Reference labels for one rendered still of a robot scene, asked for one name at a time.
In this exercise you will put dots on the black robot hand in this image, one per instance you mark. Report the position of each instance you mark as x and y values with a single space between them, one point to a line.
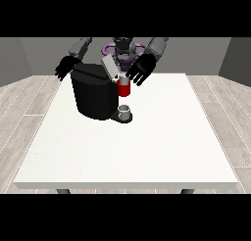
143 68
67 66

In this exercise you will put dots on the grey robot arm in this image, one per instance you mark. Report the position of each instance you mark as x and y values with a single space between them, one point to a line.
80 47
158 47

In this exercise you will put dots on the small grey coffee pod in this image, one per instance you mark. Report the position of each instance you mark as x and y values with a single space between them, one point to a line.
122 78

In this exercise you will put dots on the red pod holder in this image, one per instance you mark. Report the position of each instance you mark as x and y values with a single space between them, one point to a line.
124 89

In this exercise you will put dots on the pale grey machine lid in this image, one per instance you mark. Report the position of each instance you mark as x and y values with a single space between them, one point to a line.
110 66

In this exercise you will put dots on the black coffee machine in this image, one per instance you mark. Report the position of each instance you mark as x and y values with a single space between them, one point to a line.
93 94

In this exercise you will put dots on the grey robot trunk purple rings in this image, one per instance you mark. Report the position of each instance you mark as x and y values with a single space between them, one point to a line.
123 52

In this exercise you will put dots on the small grey cup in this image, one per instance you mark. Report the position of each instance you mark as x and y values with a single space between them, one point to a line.
124 112

